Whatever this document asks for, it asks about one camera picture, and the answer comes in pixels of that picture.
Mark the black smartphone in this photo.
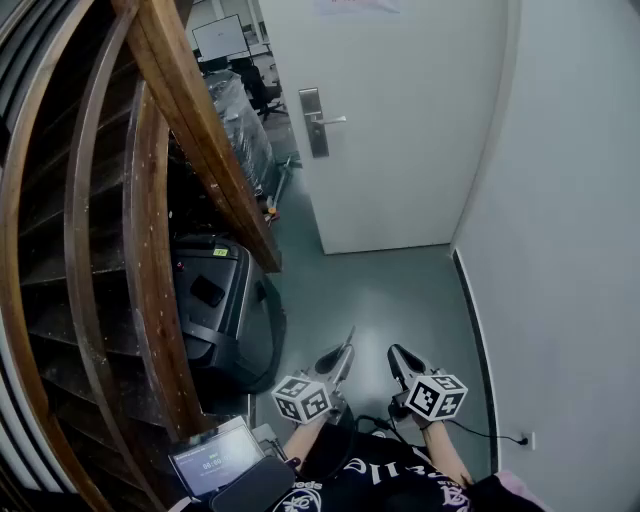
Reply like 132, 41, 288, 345
189, 274, 227, 308

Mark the black office chair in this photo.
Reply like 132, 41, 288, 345
238, 62, 290, 122

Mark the person's black printed shirt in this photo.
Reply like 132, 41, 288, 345
269, 428, 549, 512

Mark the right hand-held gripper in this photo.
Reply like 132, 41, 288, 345
386, 343, 470, 427

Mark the metal pole cleaning tool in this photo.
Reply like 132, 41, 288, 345
265, 153, 304, 222

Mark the steel door lock plate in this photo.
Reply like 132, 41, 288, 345
298, 87, 331, 160

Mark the plastic wrapped pallet load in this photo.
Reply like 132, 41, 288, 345
202, 68, 277, 200

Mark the black hard equipment case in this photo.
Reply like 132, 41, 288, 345
170, 233, 288, 394

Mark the thin curved wooden rail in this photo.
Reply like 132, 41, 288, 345
62, 12, 154, 506

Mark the black padded pouch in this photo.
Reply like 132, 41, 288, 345
208, 455, 297, 512

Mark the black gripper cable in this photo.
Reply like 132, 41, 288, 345
353, 413, 527, 447

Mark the wide curved speckled wooden board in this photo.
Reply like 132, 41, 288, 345
122, 82, 209, 441

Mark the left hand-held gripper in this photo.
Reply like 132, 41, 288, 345
270, 341, 357, 427

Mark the curved wooden handrail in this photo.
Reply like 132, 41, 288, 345
0, 0, 117, 512

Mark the white door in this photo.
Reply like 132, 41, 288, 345
257, 0, 511, 256

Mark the person's right forearm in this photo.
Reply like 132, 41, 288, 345
419, 421, 474, 490

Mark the white presentation board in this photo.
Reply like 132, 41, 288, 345
191, 13, 247, 62

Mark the small recording monitor screen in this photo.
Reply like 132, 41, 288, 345
167, 423, 267, 500

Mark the person's left forearm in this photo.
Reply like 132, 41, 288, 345
283, 418, 332, 464

